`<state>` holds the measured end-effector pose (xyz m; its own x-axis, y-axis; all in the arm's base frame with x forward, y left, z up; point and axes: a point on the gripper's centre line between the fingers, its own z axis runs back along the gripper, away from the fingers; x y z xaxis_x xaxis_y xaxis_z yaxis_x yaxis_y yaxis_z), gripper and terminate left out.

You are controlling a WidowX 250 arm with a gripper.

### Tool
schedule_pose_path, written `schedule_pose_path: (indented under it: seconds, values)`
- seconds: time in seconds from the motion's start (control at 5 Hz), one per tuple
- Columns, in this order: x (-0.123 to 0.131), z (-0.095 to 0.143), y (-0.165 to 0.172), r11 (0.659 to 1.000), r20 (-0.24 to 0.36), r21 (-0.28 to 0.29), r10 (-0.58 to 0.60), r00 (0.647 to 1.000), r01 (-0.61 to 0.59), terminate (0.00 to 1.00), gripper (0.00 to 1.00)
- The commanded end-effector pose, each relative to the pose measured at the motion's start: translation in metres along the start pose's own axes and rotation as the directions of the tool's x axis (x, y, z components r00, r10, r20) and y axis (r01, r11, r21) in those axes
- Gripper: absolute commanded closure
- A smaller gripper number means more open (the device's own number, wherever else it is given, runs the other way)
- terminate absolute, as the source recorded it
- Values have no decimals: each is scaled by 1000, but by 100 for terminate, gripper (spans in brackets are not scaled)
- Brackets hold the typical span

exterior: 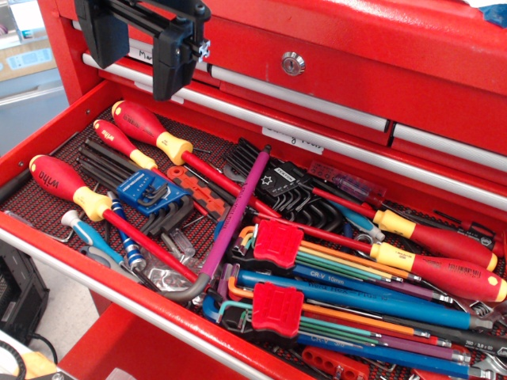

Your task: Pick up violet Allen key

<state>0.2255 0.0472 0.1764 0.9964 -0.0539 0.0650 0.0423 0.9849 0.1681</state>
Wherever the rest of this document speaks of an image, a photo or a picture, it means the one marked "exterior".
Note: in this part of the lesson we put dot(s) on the blue metal precision screwdriver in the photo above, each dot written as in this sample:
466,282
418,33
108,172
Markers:
135,258

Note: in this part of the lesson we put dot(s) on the right upper red screwdriver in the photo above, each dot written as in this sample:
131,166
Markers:
446,243

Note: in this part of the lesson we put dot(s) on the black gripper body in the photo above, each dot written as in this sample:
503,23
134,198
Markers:
177,27

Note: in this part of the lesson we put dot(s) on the red orange key holder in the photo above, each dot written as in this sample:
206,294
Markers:
202,194

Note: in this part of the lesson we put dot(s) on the large red yellow screwdriver back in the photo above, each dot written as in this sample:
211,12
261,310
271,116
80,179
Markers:
143,125

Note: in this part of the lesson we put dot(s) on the lower red holder colour keys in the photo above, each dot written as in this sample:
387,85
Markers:
398,336

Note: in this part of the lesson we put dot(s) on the right lower red screwdriver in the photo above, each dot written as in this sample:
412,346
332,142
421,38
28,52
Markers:
456,277

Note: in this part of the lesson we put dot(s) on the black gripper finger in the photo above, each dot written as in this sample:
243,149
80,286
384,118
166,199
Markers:
106,35
173,64

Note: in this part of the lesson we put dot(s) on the blue 3/8 Allen key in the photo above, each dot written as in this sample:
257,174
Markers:
356,348

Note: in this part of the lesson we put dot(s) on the red tool chest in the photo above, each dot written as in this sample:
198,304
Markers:
410,95

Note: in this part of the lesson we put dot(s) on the red holder colour keys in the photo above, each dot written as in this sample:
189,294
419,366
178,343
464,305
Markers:
398,336
274,247

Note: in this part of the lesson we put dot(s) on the large red yellow screwdriver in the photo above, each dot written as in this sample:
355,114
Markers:
143,125
61,180

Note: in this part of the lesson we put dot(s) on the large red yellow screwdriver front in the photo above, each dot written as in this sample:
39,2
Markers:
61,180

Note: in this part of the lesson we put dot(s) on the blue hex key holder set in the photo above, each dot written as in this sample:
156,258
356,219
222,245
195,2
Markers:
165,205

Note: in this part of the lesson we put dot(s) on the upper red holder colour keys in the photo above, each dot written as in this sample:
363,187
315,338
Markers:
274,247

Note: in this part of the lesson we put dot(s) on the blue white handled screwdriver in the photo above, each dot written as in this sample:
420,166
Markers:
89,235

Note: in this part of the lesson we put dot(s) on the black box on floor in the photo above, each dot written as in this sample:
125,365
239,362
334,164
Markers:
24,295

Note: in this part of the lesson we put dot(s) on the blue 10mm Allen key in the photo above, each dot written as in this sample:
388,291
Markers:
365,301

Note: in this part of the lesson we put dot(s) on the violet long Allen key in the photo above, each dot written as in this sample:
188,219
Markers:
230,225

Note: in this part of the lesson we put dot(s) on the black torx key set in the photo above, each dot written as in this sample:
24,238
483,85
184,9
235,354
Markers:
283,187

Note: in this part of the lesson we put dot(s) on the chrome chest lock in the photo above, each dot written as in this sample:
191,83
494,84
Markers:
292,63

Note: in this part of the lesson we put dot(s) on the small red yellow screwdriver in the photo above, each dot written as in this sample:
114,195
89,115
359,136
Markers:
113,136

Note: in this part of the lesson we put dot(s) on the clear handle small screwdriver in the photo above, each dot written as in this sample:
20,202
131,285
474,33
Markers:
353,185

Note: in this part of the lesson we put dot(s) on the red bit holder block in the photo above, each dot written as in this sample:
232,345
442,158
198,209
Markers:
335,364

